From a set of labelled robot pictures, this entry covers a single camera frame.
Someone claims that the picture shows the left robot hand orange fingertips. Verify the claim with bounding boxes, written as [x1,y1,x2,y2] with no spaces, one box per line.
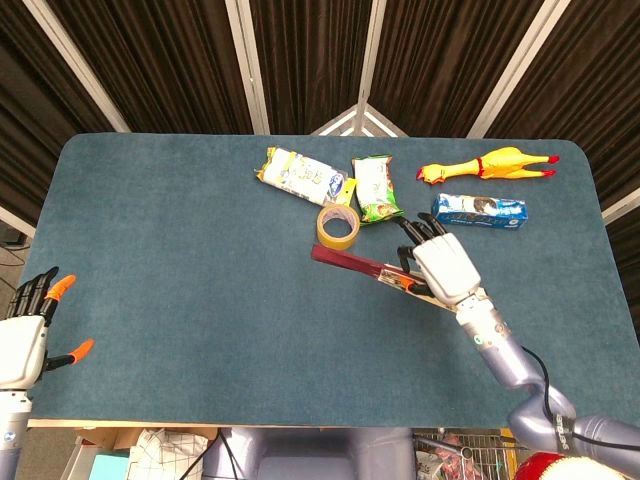
[0,266,96,391]

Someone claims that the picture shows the paper folding fan red ribs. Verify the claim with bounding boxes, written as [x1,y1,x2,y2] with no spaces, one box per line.
[310,243,459,314]

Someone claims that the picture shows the brown cardboard box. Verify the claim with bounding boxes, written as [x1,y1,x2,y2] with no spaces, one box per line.
[74,424,221,454]

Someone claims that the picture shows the teal box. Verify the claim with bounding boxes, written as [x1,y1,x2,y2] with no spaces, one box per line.
[88,452,132,480]

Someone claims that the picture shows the white checkered cloth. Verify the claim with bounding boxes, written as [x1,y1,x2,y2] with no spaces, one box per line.
[127,428,211,480]

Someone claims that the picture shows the purple robot torso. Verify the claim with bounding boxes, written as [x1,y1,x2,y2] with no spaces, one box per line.
[202,427,417,480]

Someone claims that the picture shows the yellow tape roll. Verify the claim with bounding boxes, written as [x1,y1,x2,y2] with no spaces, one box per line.
[316,203,361,250]

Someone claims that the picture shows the dark brown curtain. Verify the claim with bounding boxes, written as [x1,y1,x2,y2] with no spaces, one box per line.
[0,0,640,281]

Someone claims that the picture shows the white yellow snack packet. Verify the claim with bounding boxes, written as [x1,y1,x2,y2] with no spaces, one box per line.
[255,145,357,207]

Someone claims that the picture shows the green white snack packet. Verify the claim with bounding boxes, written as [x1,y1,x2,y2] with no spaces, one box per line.
[351,154,406,225]

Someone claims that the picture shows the blue biscuit box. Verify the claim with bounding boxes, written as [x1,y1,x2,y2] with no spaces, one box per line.
[431,193,528,232]

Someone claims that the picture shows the yellow rubber chicken toy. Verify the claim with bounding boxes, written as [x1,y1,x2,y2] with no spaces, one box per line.
[415,145,561,185]

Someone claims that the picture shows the red white ball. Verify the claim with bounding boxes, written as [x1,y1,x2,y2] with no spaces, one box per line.
[514,449,626,480]

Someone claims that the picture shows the white metal frame post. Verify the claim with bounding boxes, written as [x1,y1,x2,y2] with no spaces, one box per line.
[22,0,132,134]
[355,0,390,109]
[602,188,640,225]
[0,206,36,240]
[224,0,272,135]
[467,0,571,139]

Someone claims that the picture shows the black torso cable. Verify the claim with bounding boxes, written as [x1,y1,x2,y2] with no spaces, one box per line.
[217,428,237,480]

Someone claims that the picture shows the white triangular frame base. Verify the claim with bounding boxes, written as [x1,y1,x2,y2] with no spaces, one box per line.
[309,103,401,138]

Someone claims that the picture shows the wire shopping basket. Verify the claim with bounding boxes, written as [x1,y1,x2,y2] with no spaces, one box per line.
[412,428,531,480]

